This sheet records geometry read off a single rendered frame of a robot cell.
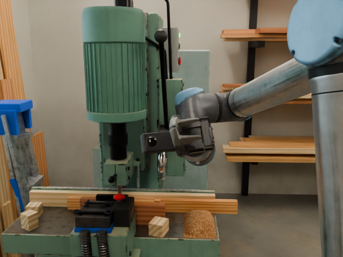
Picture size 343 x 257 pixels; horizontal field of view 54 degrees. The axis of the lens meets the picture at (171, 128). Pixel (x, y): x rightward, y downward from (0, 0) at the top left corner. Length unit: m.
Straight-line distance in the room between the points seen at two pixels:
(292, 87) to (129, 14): 0.45
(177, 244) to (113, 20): 0.61
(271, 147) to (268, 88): 2.19
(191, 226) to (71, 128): 2.67
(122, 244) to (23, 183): 1.04
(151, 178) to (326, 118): 0.87
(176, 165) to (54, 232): 0.45
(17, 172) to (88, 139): 1.76
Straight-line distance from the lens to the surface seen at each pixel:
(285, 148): 3.01
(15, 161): 1.77
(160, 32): 0.89
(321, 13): 0.47
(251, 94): 0.88
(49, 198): 1.17
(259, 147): 2.96
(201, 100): 0.96
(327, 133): 0.48
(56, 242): 1.02
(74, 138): 3.52
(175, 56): 1.25
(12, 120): 1.74
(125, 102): 0.93
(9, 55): 2.85
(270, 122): 3.40
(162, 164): 1.11
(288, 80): 0.77
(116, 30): 0.92
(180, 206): 1.07
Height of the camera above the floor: 1.38
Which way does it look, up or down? 12 degrees down
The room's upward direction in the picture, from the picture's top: straight up
